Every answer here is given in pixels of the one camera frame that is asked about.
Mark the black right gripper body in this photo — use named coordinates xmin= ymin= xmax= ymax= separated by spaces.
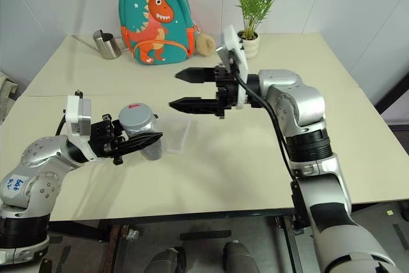
xmin=213 ymin=65 xmax=241 ymax=120

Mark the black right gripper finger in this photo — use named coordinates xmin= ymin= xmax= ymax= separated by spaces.
xmin=168 ymin=96 xmax=219 ymax=115
xmin=174 ymin=66 xmax=216 ymax=85

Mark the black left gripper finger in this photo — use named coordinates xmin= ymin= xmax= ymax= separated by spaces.
xmin=119 ymin=132 xmax=164 ymax=157

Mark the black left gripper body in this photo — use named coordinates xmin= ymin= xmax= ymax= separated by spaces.
xmin=89 ymin=113 xmax=129 ymax=166

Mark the grey lidded plastic cup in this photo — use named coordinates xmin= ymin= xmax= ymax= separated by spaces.
xmin=122 ymin=114 xmax=164 ymax=162

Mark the grey jar lid red arrow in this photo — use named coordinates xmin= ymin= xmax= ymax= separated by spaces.
xmin=118 ymin=103 xmax=155 ymax=134

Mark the clear plastic box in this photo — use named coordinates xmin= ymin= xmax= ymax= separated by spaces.
xmin=159 ymin=118 xmax=193 ymax=154

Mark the beige fuzzy pompom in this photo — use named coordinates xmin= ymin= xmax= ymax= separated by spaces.
xmin=195 ymin=33 xmax=217 ymax=58

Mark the white ribbed plant pot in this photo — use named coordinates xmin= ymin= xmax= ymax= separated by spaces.
xmin=236 ymin=31 xmax=261 ymax=61

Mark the teal dinosaur backpack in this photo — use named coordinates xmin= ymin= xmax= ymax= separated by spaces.
xmin=118 ymin=0 xmax=201 ymax=66

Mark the steel watering can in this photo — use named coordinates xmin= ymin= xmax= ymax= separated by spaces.
xmin=71 ymin=29 xmax=123 ymax=61

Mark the black floor strip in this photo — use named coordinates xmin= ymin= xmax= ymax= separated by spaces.
xmin=179 ymin=230 xmax=233 ymax=242

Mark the dark rounded shape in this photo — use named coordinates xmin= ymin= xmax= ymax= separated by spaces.
xmin=148 ymin=246 xmax=187 ymax=273
xmin=222 ymin=240 xmax=266 ymax=273

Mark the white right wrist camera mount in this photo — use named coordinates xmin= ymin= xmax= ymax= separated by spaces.
xmin=215 ymin=25 xmax=250 ymax=110

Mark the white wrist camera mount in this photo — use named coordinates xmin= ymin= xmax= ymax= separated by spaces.
xmin=215 ymin=25 xmax=250 ymax=110
xmin=65 ymin=90 xmax=105 ymax=164

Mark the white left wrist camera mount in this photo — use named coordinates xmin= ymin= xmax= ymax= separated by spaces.
xmin=65 ymin=90 xmax=105 ymax=164

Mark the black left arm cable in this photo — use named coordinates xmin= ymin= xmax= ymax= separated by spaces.
xmin=55 ymin=114 xmax=70 ymax=137

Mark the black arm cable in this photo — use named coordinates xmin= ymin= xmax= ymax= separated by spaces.
xmin=235 ymin=71 xmax=303 ymax=191
xmin=55 ymin=114 xmax=70 ymax=137

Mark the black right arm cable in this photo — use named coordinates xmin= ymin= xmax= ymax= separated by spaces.
xmin=235 ymin=71 xmax=303 ymax=191

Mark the black table frame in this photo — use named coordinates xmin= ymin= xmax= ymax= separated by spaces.
xmin=47 ymin=207 xmax=297 ymax=244

